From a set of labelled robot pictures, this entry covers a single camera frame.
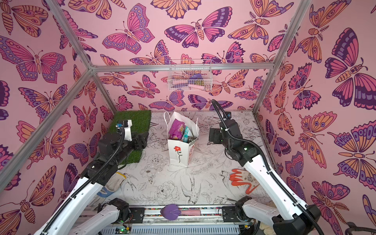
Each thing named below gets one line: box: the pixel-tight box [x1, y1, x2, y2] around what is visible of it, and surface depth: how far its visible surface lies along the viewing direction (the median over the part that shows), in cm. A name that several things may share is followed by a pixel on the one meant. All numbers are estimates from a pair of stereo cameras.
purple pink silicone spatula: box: [160, 203, 202, 221], surface depth 76 cm
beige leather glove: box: [258, 221, 277, 235], surface depth 70 cm
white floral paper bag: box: [163, 111, 200, 167], surface depth 81 cm
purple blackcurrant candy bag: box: [168, 118, 187, 141], surface depth 86 cm
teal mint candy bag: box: [183, 125, 189, 143], surface depth 87 cm
